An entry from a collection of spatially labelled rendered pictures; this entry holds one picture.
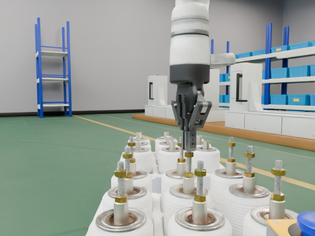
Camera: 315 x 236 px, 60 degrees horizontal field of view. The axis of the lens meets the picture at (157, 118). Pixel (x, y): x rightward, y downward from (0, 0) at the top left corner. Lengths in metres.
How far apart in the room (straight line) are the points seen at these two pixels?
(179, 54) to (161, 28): 7.19
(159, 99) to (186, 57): 4.39
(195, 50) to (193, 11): 0.07
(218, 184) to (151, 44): 6.90
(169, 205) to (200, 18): 0.34
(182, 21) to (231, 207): 0.35
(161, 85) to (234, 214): 4.47
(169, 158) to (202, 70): 0.48
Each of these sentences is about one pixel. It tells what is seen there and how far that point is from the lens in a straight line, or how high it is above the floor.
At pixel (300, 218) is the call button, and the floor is 0.33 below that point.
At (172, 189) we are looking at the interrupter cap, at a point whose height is 0.25.
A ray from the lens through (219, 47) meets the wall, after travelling 8.77.
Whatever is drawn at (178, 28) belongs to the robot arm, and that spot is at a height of 0.56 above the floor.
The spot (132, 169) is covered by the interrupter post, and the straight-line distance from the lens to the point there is 0.65.
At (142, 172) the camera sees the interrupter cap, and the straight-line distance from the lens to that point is 0.67.
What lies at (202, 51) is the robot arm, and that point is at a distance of 0.50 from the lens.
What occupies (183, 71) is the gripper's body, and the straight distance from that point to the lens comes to 0.49.
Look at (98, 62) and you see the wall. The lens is 6.84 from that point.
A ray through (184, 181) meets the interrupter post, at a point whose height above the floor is 0.27.
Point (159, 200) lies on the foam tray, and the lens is 0.70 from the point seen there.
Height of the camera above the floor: 0.44
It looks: 5 degrees down
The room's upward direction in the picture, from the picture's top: straight up
